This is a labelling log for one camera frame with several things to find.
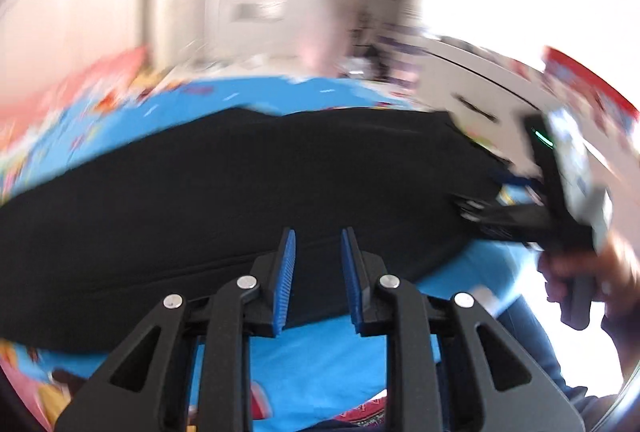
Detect black drawer handle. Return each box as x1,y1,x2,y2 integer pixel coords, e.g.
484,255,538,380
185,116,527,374
452,94,500,124

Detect pink floral quilt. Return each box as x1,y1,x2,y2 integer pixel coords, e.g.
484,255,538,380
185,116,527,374
0,44,151,148

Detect person's leg in jeans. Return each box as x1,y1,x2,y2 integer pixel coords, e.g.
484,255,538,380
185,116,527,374
498,296,617,431

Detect black pants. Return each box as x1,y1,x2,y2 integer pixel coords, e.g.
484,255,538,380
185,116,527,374
1,108,508,353

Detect white drawer cabinet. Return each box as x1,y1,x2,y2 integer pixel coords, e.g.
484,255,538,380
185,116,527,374
414,36,640,233

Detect person's right hand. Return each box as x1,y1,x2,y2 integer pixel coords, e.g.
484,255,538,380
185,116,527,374
538,231,639,330

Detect red printed box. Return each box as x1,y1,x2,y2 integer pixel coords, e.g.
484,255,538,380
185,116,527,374
542,47,639,137

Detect cartoon print blue bedsheet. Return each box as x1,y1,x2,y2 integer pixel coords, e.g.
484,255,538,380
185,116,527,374
1,75,535,431

